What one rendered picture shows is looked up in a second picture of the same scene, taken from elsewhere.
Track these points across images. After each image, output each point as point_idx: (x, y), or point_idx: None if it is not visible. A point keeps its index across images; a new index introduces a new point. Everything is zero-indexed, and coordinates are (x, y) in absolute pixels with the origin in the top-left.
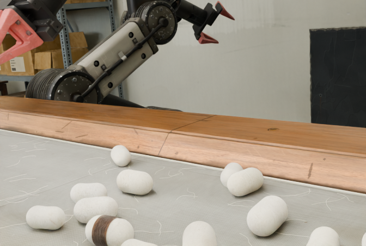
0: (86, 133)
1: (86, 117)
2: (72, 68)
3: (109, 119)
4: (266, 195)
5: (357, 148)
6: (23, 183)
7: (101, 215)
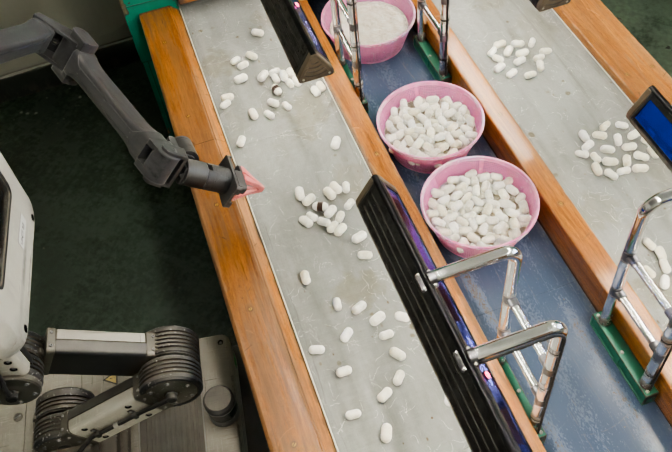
0: None
1: None
2: (152, 341)
3: None
4: None
5: (191, 86)
6: (281, 146)
7: (276, 88)
